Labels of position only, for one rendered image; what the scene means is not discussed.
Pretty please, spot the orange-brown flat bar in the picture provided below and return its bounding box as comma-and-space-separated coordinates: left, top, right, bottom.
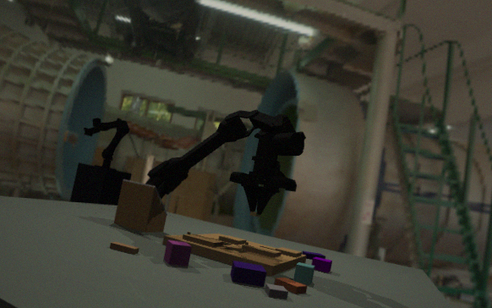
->
274, 278, 307, 294

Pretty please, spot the small orange-brown bar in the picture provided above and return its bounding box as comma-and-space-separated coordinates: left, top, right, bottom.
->
110, 242, 139, 254

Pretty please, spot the purple cube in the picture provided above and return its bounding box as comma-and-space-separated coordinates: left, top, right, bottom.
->
164, 240, 192, 267

